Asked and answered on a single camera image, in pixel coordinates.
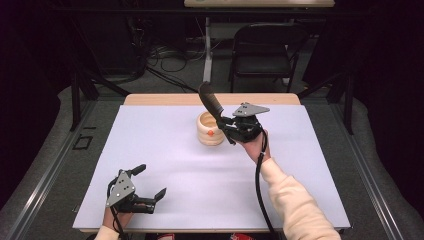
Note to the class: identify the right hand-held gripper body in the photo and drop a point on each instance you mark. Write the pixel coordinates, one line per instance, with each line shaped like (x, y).
(248, 125)

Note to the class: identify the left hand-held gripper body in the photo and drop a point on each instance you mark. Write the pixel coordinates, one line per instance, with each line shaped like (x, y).
(121, 191)

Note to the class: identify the cream ringed duck cup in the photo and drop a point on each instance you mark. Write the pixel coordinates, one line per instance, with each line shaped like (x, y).
(206, 135)

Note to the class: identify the person's right hand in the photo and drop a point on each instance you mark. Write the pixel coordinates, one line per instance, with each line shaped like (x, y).
(255, 148)

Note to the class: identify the person's left hand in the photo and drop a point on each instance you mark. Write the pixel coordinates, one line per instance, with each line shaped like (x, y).
(115, 218)

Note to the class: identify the white table mat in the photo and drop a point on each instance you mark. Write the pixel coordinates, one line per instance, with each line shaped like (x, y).
(186, 180)

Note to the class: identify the red patterned cloth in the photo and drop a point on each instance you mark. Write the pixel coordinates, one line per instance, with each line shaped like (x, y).
(166, 237)
(243, 237)

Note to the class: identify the black folding chair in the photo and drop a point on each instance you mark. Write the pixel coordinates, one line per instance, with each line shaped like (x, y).
(263, 56)

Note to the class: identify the wooden table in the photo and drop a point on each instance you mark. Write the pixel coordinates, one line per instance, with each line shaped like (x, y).
(160, 99)

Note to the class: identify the white table leg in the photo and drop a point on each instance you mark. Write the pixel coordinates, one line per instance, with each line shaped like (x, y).
(207, 50)

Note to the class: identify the black metal stand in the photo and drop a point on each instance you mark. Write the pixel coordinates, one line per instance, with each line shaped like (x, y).
(83, 86)
(340, 96)

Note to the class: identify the metal floor rail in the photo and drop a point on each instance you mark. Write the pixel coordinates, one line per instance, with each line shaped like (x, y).
(43, 180)
(366, 173)

